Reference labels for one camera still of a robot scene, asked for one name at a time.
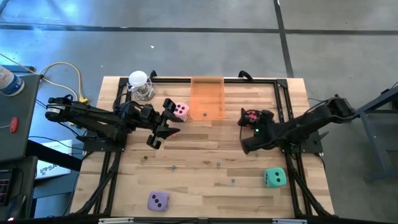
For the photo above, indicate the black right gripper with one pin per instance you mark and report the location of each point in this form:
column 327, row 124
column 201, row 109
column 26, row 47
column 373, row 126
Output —
column 267, row 127

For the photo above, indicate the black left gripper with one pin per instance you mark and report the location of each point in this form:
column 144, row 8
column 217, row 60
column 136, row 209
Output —
column 152, row 121

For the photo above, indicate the large red foam die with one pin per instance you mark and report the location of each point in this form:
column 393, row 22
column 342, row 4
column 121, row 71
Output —
column 252, row 115

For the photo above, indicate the large pink foam die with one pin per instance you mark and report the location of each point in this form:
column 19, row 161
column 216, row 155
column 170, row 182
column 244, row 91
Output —
column 183, row 109

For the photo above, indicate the large teal foam die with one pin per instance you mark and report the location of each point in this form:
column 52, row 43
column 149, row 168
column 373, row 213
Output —
column 275, row 178

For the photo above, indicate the large purple foam die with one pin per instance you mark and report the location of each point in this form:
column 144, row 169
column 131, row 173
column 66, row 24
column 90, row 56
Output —
column 158, row 201

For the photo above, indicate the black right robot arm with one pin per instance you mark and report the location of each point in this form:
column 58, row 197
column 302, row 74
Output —
column 311, row 124

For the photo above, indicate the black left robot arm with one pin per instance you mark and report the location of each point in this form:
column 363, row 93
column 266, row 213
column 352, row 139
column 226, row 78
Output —
column 93, row 115

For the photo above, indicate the white mushroom-shaped lamp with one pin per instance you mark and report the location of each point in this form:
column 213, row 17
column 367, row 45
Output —
column 138, row 78

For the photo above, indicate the orange translucent plastic bin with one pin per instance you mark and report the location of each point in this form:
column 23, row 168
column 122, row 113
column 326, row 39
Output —
column 206, row 96

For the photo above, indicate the white printed cardboard box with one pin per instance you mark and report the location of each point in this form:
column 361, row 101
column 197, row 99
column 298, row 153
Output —
column 62, row 172

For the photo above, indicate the black slanted bar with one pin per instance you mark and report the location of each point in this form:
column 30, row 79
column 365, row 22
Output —
column 53, row 154

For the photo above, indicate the blue-grey metal stand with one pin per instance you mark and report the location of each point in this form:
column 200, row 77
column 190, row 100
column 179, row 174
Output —
column 371, row 146

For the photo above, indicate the dark grey cabinet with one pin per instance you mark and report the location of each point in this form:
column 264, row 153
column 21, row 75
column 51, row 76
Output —
column 21, row 102

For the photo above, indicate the red emergency stop button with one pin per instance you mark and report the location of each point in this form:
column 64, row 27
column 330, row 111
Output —
column 14, row 125

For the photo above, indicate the white bottle with blue label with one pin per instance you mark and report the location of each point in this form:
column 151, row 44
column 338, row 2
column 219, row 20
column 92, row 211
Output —
column 11, row 84

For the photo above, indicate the black electronic equipment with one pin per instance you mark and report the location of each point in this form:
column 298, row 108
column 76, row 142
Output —
column 18, row 186

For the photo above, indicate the black aluminium rig frame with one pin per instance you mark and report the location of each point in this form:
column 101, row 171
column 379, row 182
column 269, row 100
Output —
column 174, row 80

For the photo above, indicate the silver metal bracket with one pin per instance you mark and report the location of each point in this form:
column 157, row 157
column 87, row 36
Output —
column 289, row 221
column 115, row 221

